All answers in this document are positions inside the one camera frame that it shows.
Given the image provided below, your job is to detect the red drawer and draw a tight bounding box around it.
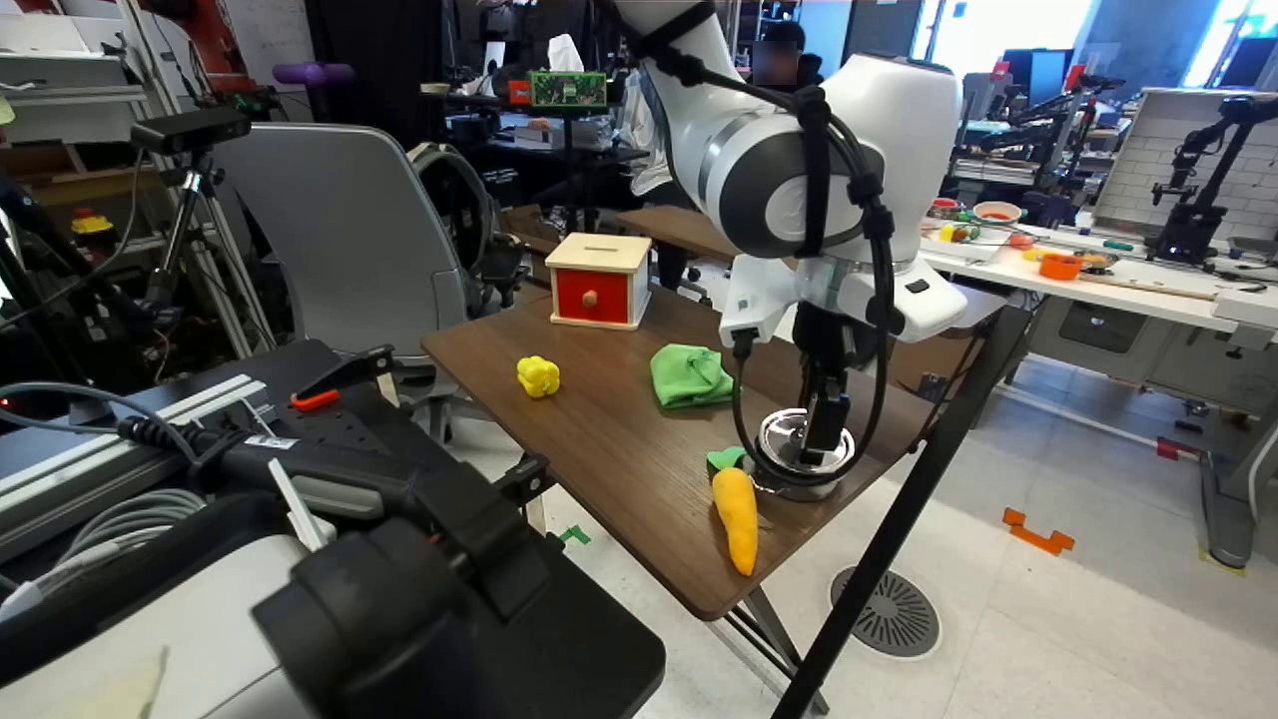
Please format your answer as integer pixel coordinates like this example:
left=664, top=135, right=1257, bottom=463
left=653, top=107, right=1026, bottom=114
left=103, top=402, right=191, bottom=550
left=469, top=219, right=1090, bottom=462
left=555, top=269, right=633, bottom=325

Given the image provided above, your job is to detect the white box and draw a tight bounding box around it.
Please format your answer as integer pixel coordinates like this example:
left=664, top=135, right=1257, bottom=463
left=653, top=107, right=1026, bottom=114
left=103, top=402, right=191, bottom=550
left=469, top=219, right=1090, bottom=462
left=0, top=529, right=313, bottom=719

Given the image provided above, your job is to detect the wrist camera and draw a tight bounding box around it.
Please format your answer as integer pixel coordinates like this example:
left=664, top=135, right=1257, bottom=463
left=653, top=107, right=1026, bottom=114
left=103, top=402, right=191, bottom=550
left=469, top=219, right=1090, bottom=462
left=719, top=253, right=801, bottom=351

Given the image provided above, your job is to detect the orange floor marker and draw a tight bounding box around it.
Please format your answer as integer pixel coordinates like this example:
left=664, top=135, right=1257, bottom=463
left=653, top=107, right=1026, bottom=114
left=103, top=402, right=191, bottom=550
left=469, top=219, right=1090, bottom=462
left=1001, top=507, right=1077, bottom=557

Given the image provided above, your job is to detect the wooden box with red drawer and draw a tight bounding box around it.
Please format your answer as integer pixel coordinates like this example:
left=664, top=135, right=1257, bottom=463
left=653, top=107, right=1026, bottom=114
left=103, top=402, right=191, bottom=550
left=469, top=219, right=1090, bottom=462
left=545, top=233, right=653, bottom=332

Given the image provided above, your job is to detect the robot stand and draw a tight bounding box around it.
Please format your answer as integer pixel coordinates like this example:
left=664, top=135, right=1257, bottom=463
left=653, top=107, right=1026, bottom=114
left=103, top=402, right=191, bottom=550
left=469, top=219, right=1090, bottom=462
left=0, top=340, right=667, bottom=719

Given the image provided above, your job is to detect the person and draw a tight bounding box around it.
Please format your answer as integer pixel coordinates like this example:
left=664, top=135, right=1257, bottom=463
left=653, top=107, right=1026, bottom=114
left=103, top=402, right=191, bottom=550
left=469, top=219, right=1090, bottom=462
left=747, top=20, right=826, bottom=93

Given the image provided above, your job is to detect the purple roller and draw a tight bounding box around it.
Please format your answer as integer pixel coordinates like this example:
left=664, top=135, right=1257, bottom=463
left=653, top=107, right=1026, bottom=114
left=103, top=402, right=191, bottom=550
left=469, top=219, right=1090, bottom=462
left=272, top=62, right=356, bottom=123

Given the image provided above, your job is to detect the coil of grey cable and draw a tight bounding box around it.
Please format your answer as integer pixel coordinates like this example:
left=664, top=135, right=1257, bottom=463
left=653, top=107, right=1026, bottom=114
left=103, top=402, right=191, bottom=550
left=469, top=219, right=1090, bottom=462
left=0, top=487, right=208, bottom=620

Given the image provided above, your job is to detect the large black clamp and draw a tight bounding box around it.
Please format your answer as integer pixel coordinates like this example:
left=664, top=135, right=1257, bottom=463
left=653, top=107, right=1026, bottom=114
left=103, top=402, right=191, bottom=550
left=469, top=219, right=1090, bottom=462
left=250, top=454, right=556, bottom=719

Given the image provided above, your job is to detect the silver metal pot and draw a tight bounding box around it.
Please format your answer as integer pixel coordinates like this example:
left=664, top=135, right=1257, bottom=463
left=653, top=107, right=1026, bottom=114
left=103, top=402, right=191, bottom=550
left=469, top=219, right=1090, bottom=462
left=746, top=407, right=858, bottom=502

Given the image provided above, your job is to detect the round floor drain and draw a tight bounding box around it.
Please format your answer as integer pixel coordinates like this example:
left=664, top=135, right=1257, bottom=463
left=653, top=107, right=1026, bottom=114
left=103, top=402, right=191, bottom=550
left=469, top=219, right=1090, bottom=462
left=829, top=565, right=943, bottom=661

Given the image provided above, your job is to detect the grey office chair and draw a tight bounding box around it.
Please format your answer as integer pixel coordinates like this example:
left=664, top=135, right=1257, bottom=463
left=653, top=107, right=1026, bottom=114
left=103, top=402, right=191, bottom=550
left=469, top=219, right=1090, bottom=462
left=213, top=123, right=472, bottom=405

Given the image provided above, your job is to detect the black cable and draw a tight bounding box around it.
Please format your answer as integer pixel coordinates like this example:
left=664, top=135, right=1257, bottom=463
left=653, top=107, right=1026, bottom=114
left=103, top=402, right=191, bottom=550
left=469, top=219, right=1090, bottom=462
left=0, top=382, right=201, bottom=462

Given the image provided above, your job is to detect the white table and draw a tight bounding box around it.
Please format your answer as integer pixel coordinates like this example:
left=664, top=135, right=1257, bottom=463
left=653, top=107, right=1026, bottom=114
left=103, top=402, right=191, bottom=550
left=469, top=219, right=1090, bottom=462
left=919, top=218, right=1278, bottom=572

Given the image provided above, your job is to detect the metal shelf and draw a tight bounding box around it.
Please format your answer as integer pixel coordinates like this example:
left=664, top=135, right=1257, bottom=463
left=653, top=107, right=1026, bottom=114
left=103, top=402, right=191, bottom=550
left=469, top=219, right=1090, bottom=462
left=0, top=0, right=161, bottom=291

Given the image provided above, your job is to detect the black office chair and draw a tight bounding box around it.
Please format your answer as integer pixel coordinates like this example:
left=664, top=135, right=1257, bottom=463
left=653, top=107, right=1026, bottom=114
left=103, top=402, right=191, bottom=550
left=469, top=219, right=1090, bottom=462
left=407, top=140, right=532, bottom=316

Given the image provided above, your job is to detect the white brick panel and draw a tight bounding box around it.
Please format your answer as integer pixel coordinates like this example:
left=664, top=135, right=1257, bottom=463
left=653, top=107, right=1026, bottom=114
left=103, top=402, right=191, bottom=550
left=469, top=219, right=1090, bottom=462
left=1092, top=88, right=1278, bottom=243

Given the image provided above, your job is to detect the monitor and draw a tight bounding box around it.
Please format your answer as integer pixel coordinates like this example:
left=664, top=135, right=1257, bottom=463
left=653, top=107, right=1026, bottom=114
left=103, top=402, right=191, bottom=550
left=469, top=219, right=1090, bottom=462
left=1002, top=47, right=1075, bottom=107

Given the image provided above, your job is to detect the camera on tripod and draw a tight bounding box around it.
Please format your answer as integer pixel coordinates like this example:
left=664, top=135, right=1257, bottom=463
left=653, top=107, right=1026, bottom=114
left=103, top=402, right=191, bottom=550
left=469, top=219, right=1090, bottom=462
left=129, top=105, right=279, bottom=360

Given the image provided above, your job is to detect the black clamp with orange trigger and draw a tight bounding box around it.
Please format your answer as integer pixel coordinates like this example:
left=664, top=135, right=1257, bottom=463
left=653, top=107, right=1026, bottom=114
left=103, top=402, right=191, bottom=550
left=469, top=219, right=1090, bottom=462
left=289, top=345, right=398, bottom=413

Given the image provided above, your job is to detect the green cloth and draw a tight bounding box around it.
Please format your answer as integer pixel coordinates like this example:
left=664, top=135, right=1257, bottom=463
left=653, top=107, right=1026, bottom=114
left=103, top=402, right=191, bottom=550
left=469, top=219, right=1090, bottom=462
left=650, top=344, right=738, bottom=410

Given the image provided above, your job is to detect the aluminium rail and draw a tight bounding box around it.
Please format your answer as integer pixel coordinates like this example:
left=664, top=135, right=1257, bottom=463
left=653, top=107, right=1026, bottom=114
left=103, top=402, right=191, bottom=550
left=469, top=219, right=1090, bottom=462
left=0, top=374, right=269, bottom=502

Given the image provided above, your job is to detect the yellow toy pepper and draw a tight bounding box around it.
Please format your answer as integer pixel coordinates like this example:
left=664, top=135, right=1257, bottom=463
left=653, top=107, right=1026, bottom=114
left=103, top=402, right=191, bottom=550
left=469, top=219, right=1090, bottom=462
left=516, top=356, right=562, bottom=399

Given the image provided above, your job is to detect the green tissue box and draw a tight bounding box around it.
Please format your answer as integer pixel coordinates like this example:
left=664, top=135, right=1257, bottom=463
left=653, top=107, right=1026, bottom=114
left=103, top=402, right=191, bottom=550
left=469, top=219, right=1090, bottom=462
left=527, top=34, right=610, bottom=110

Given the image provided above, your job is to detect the window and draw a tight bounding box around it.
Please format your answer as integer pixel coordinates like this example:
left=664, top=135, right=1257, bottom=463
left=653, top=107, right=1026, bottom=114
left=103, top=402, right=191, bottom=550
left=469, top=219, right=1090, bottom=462
left=917, top=0, right=1095, bottom=79

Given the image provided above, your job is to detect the orange toy carrot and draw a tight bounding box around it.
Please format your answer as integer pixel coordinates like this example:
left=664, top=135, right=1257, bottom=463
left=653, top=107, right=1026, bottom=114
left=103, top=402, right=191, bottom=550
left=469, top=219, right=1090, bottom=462
left=706, top=446, right=761, bottom=578

